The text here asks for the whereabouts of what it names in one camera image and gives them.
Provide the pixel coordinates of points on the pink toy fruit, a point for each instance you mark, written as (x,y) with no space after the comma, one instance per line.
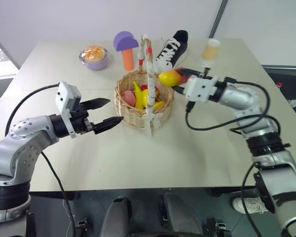
(128,97)

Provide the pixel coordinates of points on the dark rounded shape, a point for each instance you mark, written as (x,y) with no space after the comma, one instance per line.
(117,217)
(178,214)

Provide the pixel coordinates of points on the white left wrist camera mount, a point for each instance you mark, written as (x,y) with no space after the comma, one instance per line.
(65,92)

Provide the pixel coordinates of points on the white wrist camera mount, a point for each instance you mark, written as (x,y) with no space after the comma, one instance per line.
(65,92)
(199,89)

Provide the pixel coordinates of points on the black and white sneaker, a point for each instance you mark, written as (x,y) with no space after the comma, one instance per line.
(173,48)

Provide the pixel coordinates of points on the red yellow toy fruit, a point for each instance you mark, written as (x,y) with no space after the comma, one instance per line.
(156,91)

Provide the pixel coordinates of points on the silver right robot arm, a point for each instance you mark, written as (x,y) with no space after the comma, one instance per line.
(236,95)

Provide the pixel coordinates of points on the white shoe under table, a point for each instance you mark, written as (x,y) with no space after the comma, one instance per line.
(249,205)

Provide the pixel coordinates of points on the yellow toy banana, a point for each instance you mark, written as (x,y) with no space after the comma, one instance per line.
(140,97)

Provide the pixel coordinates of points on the grey metal pole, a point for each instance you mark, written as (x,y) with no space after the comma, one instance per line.
(218,18)

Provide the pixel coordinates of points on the yellow red toy mango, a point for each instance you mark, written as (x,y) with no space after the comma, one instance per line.
(169,78)

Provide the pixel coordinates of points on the orange food in bowl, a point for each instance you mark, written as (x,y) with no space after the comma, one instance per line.
(93,53)

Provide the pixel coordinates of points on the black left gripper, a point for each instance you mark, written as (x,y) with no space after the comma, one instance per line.
(80,118)

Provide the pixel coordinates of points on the small black bracket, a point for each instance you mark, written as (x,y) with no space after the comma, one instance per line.
(219,225)
(81,224)

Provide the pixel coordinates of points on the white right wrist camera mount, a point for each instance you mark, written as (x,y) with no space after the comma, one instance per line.
(199,89)

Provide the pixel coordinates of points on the window with grey frame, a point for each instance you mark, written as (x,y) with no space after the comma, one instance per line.
(0,61)

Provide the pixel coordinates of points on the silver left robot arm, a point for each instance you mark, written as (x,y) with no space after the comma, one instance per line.
(22,145)

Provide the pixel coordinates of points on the small red toy fruit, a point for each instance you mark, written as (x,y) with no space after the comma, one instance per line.
(144,87)

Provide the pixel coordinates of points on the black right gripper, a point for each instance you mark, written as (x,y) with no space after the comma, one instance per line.
(202,74)

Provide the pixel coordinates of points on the purple bowl with clear lid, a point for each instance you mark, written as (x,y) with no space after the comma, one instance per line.
(95,64)

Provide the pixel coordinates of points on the small yellow toy fruit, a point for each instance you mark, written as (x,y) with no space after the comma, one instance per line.
(159,104)

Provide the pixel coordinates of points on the dark side table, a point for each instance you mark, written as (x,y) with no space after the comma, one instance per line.
(288,81)

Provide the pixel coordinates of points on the small white object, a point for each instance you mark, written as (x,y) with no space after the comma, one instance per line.
(295,102)

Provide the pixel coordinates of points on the purple half round block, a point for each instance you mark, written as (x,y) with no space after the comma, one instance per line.
(124,40)

